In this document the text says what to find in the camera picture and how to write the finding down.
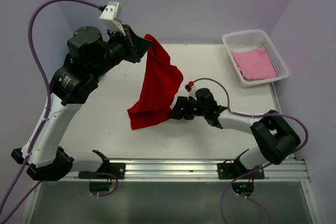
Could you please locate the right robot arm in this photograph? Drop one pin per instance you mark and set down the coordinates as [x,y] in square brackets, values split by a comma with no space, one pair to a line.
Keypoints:
[275,138]

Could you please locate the folded pink t-shirt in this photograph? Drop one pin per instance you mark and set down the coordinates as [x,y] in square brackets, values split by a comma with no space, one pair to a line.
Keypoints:
[254,65]

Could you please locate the white plastic basket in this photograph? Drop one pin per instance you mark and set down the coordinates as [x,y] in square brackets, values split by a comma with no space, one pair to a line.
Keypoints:
[247,40]

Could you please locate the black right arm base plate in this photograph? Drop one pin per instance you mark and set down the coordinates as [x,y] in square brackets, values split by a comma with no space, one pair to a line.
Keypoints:
[229,169]

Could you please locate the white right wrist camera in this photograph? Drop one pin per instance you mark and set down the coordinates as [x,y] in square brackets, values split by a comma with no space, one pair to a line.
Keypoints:
[191,89]

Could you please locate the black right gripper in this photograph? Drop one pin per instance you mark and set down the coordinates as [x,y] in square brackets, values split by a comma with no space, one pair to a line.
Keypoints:
[186,107]

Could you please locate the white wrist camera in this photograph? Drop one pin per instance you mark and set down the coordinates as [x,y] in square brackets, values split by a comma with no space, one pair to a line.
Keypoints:
[111,17]
[191,89]

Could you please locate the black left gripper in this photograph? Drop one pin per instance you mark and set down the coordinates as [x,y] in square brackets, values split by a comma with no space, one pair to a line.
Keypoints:
[132,44]

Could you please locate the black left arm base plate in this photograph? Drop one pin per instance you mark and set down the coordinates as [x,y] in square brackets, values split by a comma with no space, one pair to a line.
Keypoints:
[117,169]

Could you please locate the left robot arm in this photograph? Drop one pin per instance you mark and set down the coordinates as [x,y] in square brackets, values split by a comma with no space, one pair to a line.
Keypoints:
[88,59]

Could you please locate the red t-shirt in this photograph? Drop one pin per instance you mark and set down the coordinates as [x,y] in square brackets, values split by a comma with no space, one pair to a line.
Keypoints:
[161,83]

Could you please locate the aluminium mounting rail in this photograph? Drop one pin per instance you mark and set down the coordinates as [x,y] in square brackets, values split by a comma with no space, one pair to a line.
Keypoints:
[203,170]

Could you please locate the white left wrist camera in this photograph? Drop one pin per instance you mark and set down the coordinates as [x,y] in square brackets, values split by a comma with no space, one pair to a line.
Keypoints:
[111,17]

